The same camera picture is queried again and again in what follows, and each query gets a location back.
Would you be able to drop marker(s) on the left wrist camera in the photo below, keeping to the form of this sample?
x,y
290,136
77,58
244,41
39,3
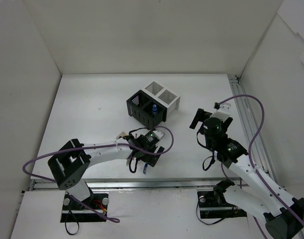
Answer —
x,y
158,134

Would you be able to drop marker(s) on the aluminium rail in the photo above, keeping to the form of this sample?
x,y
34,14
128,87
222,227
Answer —
x,y
249,125
132,184

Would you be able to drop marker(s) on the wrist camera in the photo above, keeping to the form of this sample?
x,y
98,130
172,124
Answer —
x,y
158,134
223,111

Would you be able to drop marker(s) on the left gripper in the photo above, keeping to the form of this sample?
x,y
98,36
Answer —
x,y
149,156

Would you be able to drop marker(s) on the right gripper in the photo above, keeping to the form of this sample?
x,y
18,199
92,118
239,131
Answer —
x,y
199,117

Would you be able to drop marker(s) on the aluminium front rail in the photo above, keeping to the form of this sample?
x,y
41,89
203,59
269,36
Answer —
x,y
132,184

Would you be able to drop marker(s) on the clear bottle blue cap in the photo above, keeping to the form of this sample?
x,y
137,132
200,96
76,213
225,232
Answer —
x,y
154,110

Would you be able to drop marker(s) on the white two-compartment organizer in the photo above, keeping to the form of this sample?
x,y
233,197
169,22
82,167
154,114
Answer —
x,y
163,95

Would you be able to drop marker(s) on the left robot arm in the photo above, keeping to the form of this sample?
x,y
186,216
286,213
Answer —
x,y
68,167

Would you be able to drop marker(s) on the aluminium right rail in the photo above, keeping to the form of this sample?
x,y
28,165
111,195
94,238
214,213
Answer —
x,y
249,125

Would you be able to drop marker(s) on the beige eraser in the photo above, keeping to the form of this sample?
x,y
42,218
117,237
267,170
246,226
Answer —
x,y
121,135

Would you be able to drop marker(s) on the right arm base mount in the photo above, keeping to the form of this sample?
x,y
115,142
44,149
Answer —
x,y
213,212

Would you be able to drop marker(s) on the blue pen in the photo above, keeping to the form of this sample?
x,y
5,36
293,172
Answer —
x,y
145,168

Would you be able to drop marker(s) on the black two-compartment organizer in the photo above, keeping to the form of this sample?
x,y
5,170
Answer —
x,y
139,106

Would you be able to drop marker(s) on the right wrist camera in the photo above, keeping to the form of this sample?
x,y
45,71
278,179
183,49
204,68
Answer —
x,y
223,111

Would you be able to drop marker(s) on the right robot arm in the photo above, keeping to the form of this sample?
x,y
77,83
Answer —
x,y
281,212

